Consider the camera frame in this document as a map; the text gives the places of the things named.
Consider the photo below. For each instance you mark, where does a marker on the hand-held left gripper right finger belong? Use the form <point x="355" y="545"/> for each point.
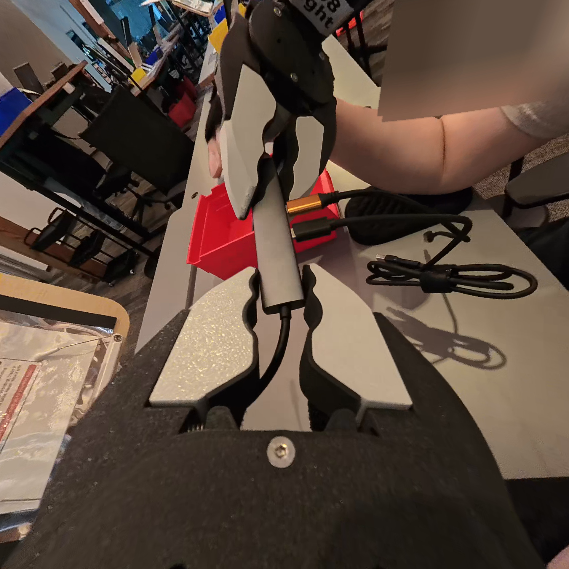
<point x="355" y="351"/>

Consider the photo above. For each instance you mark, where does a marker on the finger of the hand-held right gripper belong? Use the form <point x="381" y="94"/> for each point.
<point x="313" y="155"/>
<point x="242" y="146"/>

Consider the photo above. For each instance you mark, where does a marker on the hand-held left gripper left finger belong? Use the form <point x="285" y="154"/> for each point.
<point x="209" y="351"/>

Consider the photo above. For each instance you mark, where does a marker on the red storage bin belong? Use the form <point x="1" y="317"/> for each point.
<point x="213" y="249"/>

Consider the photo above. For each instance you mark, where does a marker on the grey usb hub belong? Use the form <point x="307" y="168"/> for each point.
<point x="275" y="258"/>

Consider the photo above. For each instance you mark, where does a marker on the person's right forearm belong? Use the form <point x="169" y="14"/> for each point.
<point x="391" y="142"/>

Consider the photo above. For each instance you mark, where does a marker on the person's right hand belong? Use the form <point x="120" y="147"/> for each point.
<point x="214" y="155"/>

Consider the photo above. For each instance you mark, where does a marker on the red crate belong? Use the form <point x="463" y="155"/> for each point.
<point x="182" y="109"/>

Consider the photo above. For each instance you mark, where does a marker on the black wrist rest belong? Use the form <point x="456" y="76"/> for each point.
<point x="400" y="206"/>

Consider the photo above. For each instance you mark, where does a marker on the black office chair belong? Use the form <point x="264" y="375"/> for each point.
<point x="138" y="138"/>

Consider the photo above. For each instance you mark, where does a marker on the wood-edged black board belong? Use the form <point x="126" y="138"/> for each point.
<point x="53" y="311"/>

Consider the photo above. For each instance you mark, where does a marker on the laminated instruction sheet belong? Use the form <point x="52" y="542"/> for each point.
<point x="53" y="400"/>

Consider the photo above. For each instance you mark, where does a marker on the wooden desk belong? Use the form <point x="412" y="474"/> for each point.
<point x="49" y="93"/>

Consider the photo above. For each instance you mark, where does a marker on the black chair armrest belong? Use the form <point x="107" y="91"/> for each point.
<point x="538" y="182"/>

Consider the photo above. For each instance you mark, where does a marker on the person's grey shirt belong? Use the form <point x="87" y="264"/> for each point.
<point x="538" y="118"/>

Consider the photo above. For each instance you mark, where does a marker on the blue storage bin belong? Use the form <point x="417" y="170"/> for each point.
<point x="13" y="111"/>

